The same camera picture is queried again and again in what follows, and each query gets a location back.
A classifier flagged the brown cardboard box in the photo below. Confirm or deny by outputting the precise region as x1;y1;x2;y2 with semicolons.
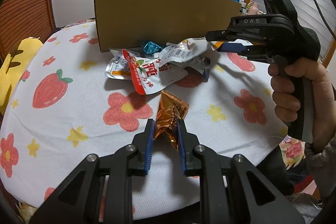
94;0;241;52

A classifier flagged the right hand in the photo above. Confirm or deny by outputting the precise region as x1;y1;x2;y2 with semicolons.
268;58;335;153

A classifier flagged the yellow plush toy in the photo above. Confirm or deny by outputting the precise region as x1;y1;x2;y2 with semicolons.
1;38;43;116

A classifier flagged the orange foil candy wrapper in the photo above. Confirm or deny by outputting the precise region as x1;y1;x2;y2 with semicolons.
154;90;189;150

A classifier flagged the pink bottle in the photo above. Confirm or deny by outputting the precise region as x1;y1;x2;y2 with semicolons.
247;2;259;15

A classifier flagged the white strawberry flower blanket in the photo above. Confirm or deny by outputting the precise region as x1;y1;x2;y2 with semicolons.
1;22;286;207

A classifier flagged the white chicken leg snack bag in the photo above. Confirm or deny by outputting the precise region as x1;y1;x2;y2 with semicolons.
122;50;188;95

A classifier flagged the teal foil candy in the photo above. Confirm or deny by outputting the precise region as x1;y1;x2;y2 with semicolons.
141;40;163;55

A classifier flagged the silver foil snack packet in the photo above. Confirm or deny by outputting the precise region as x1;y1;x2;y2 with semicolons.
157;38;214;81

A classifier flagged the wooden slatted wardrobe door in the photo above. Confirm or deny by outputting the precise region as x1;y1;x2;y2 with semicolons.
1;0;56;59

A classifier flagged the silver white snack packet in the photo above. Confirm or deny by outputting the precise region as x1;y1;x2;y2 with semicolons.
105;49;131;80

